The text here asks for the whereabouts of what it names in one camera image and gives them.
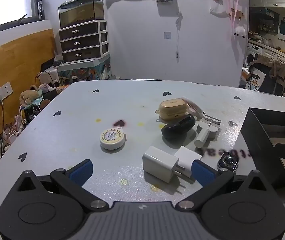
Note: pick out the white cylinder adapter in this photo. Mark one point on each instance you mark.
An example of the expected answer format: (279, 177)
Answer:
(206, 130)

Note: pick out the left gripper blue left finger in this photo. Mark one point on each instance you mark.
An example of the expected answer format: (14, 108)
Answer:
(70, 182)

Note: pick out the brown plush toy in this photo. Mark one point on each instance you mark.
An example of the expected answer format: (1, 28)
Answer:
(29, 96)

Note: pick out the white wall socket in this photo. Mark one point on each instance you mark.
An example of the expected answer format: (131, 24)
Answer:
(5, 90)

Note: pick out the large white charger plug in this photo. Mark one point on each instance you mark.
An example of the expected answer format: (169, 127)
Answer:
(161, 164)

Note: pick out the white tote bag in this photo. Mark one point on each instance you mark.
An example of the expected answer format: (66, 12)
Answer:
(252, 79)

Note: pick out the small white charger cube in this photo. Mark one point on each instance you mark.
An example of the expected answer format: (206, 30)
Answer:
(186, 158)

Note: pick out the white drawer cabinet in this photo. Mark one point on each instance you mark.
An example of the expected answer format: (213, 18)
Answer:
(84, 41)

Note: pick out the black earbuds case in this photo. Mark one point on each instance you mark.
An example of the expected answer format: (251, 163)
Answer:
(178, 127)

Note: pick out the glass fish tank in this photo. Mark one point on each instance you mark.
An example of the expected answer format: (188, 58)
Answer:
(80, 11)

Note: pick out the painted storage chest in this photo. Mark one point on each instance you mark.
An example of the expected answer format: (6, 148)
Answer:
(87, 70)

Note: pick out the white plush wall toy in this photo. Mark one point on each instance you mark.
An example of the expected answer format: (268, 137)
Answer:
(240, 32)

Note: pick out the white round tape measure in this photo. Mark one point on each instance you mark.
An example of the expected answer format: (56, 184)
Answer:
(113, 138)

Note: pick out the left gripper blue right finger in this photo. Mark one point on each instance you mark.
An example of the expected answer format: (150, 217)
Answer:
(212, 183)

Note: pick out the silver smartwatch body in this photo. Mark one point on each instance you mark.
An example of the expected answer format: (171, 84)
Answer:
(228, 162)

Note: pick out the white washing machine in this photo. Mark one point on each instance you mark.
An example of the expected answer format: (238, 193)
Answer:
(251, 53)

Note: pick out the tan earbuds case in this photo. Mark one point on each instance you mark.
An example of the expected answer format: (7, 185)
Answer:
(172, 109)

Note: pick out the black cardboard box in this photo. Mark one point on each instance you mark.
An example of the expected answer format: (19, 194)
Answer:
(262, 129)

